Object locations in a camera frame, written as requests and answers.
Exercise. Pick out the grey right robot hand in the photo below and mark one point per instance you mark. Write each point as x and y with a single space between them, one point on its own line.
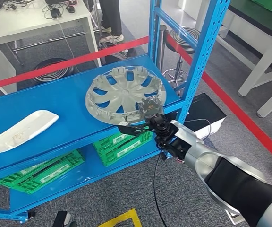
151 107

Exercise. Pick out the silver floor socket plate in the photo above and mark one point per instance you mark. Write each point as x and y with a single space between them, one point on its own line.
233 219

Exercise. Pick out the green folded plastic crate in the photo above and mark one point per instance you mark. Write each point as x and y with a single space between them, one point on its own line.
108 160
37 185
102 146
37 171

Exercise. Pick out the small red device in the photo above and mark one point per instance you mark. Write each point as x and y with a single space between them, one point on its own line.
71 2

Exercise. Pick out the dark bag on floor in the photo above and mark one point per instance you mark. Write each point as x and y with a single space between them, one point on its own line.
110 51

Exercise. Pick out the white plastic car trim part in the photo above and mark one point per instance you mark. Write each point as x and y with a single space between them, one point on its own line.
25 130

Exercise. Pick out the white desk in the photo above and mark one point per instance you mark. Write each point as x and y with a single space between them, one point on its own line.
27 23

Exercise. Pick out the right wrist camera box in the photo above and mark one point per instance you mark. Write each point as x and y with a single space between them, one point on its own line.
129 129

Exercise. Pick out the black laptop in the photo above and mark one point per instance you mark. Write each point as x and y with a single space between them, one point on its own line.
54 2

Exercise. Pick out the white workbench with green top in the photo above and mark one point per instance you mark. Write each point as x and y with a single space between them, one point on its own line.
256 73

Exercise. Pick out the silver plastic wheel hubcap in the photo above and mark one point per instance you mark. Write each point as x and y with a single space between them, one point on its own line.
124 94

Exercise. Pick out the blue metal shelf rack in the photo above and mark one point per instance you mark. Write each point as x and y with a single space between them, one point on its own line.
43 103

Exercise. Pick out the black rack caster wheel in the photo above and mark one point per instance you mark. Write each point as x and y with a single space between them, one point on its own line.
31 214

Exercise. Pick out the person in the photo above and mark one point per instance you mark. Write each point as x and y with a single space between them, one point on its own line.
111 15

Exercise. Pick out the red barrier belt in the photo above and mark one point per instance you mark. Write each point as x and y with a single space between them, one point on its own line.
56 65
244 117

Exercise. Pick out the black smartphone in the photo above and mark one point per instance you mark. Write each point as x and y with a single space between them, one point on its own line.
55 13

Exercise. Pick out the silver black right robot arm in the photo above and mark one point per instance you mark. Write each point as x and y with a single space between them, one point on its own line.
209 163

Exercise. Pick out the black and white equipment box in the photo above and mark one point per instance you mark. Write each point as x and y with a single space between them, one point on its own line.
204 108

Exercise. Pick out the yellow floor tape square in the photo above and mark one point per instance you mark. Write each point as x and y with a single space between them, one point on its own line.
137 221

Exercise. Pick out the black round stool chrome base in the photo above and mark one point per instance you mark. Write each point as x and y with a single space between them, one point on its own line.
185 37

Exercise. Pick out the chrome barrier post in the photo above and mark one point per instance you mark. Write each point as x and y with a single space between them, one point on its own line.
161 47

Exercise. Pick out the black computer mouse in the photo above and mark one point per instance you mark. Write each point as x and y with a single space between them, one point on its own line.
70 8

